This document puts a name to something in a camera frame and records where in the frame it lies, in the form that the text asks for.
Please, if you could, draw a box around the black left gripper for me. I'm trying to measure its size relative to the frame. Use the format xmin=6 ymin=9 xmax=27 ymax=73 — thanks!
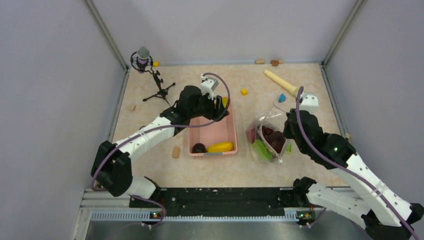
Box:
xmin=189 ymin=89 xmax=229 ymax=122

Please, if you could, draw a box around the dark maroon toy fruit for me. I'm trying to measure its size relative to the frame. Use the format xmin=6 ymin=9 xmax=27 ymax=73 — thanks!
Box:
xmin=261 ymin=126 xmax=286 ymax=154

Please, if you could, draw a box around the yellow toy mango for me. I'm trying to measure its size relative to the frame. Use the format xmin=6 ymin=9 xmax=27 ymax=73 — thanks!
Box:
xmin=222 ymin=96 xmax=229 ymax=108

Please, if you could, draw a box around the clear zip top bag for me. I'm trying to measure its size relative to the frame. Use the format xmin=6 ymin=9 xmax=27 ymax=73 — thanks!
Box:
xmin=247 ymin=104 xmax=290 ymax=164

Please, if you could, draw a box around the pink plastic basket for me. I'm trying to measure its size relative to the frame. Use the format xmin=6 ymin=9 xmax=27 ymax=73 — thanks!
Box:
xmin=188 ymin=103 xmax=238 ymax=158

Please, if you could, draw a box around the green toy starfruit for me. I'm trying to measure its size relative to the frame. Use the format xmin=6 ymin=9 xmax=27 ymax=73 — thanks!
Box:
xmin=252 ymin=139 xmax=273 ymax=162

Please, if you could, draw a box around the dark purple toy fruit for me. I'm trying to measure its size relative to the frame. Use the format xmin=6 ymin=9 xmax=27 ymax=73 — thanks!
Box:
xmin=191 ymin=142 xmax=207 ymax=154

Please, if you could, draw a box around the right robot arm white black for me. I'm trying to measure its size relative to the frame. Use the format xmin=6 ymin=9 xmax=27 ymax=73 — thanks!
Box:
xmin=283 ymin=109 xmax=424 ymax=240

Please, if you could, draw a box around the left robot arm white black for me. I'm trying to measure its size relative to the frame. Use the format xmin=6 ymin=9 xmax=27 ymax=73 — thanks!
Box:
xmin=90 ymin=85 xmax=229 ymax=207

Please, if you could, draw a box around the blue toy block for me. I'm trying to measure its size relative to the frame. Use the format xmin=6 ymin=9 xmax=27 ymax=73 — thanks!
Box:
xmin=278 ymin=93 xmax=287 ymax=103

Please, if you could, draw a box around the cream toy rolling pin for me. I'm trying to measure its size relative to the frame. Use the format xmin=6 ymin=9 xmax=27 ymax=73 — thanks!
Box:
xmin=263 ymin=70 xmax=299 ymax=97

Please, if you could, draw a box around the yellow cube block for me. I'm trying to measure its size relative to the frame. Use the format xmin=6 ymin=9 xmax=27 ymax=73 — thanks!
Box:
xmin=241 ymin=88 xmax=249 ymax=96

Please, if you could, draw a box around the black microphone tripod stand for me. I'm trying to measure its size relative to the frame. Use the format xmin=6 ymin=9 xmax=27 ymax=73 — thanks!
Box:
xmin=142 ymin=70 xmax=176 ymax=106

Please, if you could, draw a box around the tan wooden block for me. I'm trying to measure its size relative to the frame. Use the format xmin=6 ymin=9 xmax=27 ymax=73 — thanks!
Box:
xmin=171 ymin=146 xmax=180 ymax=159

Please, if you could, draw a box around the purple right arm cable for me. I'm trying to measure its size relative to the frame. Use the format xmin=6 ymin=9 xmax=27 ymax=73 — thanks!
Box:
xmin=295 ymin=86 xmax=424 ymax=240

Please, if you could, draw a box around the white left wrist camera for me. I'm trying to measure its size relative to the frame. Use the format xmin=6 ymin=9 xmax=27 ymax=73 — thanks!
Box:
xmin=199 ymin=75 xmax=219 ymax=100

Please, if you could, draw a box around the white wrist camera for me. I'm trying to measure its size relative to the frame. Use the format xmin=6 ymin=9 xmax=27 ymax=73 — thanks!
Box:
xmin=199 ymin=75 xmax=219 ymax=100
xmin=299 ymin=92 xmax=319 ymax=115

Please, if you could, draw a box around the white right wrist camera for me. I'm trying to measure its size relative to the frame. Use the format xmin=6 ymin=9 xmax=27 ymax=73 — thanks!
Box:
xmin=299 ymin=92 xmax=319 ymax=115

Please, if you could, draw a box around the tan cork block at wall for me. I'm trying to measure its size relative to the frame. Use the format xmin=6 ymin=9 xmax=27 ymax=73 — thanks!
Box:
xmin=255 ymin=59 xmax=266 ymax=65

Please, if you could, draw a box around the brown round block at wall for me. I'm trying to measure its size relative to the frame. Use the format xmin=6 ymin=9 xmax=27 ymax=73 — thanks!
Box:
xmin=270 ymin=59 xmax=280 ymax=67

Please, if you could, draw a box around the grey microphone with shock mount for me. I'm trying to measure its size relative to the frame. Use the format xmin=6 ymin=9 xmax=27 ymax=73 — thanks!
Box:
xmin=130 ymin=46 xmax=154 ymax=74

